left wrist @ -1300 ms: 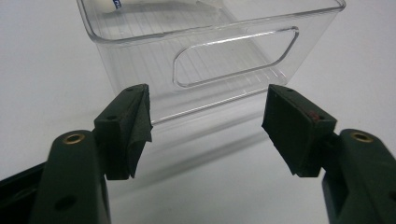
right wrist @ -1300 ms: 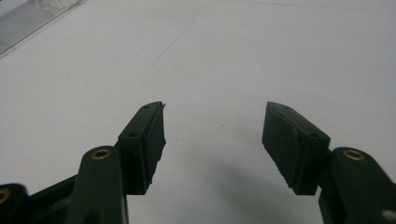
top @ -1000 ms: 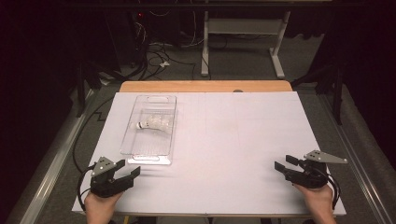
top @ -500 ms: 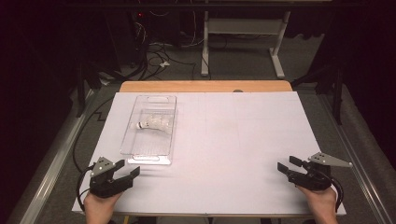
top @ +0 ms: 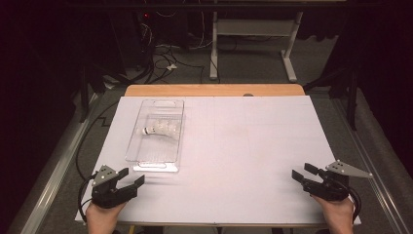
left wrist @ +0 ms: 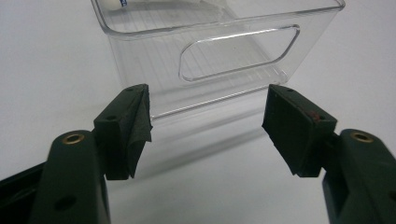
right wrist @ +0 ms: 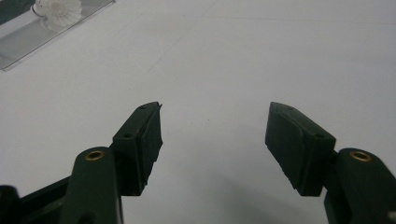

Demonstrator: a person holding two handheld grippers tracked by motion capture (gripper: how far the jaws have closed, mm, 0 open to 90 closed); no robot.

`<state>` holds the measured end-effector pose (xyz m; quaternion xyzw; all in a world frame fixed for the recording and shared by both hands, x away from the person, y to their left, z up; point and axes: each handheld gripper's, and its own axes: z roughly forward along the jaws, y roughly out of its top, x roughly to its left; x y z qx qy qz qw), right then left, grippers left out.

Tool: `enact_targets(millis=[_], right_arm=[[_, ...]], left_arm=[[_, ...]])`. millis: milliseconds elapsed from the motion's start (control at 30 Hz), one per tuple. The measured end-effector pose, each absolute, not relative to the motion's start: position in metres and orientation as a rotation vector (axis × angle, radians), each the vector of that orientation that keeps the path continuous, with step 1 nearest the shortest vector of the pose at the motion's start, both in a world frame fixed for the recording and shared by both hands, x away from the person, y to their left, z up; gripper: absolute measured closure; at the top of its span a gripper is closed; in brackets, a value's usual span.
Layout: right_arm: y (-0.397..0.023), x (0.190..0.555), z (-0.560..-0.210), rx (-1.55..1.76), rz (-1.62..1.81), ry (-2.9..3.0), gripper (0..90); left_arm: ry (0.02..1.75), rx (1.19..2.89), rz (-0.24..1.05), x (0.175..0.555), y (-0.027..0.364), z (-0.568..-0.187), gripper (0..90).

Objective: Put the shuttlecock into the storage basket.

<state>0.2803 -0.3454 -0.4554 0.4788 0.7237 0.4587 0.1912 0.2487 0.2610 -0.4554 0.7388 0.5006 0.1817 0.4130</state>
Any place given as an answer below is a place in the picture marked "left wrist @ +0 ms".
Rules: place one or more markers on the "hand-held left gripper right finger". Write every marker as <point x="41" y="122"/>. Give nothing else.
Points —
<point x="289" y="133"/>

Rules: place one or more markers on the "clear plastic bin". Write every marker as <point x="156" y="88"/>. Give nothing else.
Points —
<point x="149" y="62"/>

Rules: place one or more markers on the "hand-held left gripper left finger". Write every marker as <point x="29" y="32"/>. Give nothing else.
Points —
<point x="118" y="140"/>

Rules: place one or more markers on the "white table cover sheet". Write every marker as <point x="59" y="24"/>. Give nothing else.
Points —
<point x="46" y="62"/>

